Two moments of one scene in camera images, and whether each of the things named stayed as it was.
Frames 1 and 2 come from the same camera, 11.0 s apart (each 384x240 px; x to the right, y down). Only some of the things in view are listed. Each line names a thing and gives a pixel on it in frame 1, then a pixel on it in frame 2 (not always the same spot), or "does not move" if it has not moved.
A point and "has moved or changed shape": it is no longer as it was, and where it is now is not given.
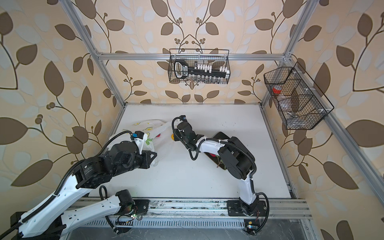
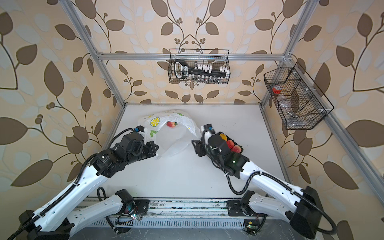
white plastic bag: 154,135 has moved or changed shape
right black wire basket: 301,104 does not move
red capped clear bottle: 277,90 does not move
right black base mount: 235,208 does not move
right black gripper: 176,135 → 201,145
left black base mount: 142,206 does not move
